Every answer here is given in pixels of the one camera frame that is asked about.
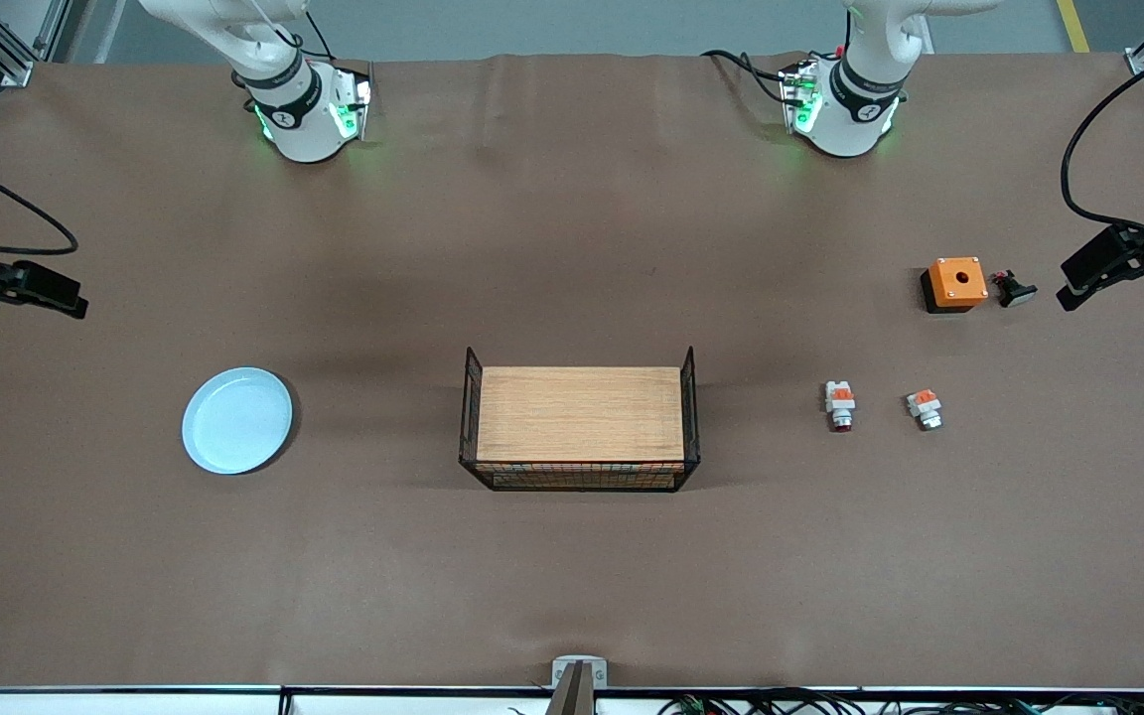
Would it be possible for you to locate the black wire mesh basket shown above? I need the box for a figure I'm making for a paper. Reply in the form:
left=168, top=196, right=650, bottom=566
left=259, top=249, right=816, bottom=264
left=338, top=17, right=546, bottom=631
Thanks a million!
left=459, top=343, right=702, bottom=493

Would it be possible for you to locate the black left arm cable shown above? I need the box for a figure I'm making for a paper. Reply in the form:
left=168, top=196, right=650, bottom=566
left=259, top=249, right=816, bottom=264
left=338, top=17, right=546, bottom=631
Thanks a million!
left=1061, top=35, right=1144, bottom=249

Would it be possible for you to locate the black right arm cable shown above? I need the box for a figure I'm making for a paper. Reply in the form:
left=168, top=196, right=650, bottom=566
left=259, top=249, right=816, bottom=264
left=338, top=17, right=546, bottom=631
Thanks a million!
left=0, top=149, right=79, bottom=257

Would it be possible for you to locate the black left base cable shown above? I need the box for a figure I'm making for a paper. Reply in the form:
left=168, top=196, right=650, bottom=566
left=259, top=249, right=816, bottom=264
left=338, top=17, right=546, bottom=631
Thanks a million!
left=701, top=48, right=803, bottom=105

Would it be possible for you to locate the black button with white cap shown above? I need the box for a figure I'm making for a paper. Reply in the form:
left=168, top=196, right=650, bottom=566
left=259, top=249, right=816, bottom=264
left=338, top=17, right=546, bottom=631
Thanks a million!
left=989, top=268, right=1040, bottom=309

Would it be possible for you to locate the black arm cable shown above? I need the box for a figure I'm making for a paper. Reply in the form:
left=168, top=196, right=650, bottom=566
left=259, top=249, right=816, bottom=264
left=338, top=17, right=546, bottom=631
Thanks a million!
left=0, top=149, right=79, bottom=257
left=1061, top=35, right=1144, bottom=249

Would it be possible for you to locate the aluminium bracket with profile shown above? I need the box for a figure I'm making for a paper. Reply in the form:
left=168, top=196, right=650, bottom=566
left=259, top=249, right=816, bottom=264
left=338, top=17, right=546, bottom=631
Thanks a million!
left=550, top=655, right=609, bottom=715

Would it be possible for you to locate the black cable bundle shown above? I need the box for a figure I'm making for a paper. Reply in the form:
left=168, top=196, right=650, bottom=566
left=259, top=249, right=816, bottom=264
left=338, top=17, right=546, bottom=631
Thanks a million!
left=507, top=688, right=1144, bottom=715

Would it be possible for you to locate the light blue round plate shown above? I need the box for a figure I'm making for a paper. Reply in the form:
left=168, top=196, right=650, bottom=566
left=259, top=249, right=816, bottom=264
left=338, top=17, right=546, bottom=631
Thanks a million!
left=181, top=366, right=294, bottom=476

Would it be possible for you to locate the black right base cable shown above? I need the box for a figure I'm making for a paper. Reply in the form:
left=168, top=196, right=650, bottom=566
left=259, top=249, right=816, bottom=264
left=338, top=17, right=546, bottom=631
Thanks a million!
left=302, top=8, right=335, bottom=63

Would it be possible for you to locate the orange button enclosure box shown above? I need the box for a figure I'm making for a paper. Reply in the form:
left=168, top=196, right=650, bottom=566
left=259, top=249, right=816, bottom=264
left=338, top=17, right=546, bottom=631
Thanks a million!
left=920, top=256, right=990, bottom=315

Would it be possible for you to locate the wooden board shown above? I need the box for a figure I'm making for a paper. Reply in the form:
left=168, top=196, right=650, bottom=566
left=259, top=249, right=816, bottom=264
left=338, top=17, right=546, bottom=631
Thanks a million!
left=476, top=364, right=685, bottom=466

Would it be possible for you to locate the black base cable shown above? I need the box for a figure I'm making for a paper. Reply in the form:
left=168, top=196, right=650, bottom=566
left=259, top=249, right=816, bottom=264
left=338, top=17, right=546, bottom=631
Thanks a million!
left=302, top=8, right=335, bottom=63
left=701, top=48, right=803, bottom=105

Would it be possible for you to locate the white table edge rail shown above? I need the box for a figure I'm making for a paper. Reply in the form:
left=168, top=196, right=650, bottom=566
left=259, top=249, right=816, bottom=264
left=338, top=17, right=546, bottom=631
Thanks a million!
left=0, top=685, right=1144, bottom=715

